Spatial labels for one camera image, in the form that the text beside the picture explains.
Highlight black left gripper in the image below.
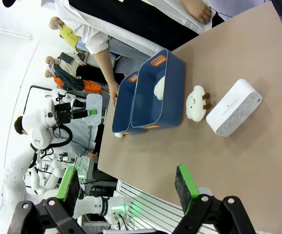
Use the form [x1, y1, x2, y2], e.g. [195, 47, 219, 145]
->
[6, 101, 99, 234]

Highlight black green-padded right gripper finger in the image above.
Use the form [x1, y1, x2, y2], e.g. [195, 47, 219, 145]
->
[172, 164, 256, 234]

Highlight person's right forearm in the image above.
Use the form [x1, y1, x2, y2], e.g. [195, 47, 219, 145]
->
[93, 49, 118, 86]

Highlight white rectangular digital clock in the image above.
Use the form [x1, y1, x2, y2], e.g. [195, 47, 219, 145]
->
[206, 78, 263, 137]

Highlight person's right hand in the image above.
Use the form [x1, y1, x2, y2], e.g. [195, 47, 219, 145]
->
[109, 81, 120, 108]

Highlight person's left hand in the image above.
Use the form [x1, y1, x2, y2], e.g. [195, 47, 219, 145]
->
[181, 0, 213, 25]

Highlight dark-haired bystander in grey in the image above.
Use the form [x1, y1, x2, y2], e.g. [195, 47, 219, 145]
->
[14, 115, 100, 161]

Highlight bystander in orange vest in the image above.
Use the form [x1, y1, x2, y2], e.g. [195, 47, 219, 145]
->
[44, 70, 110, 95]

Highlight white cloud plush brown feet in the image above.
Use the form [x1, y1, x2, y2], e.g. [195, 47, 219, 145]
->
[185, 85, 213, 123]

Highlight bystander in white shirt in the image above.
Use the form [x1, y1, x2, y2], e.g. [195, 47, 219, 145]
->
[45, 52, 95, 78]

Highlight white plush toy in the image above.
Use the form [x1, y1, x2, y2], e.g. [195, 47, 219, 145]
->
[153, 76, 166, 101]

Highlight bystander in yellow shirt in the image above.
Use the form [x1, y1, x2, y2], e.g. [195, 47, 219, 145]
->
[48, 16, 88, 52]

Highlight person in white coat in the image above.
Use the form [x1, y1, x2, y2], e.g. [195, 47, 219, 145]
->
[54, 0, 233, 56]

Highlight small blue basket orange handles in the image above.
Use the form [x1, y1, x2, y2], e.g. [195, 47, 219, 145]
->
[112, 70, 149, 135]

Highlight large blue basket orange handles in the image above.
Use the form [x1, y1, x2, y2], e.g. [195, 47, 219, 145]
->
[130, 48, 187, 130]

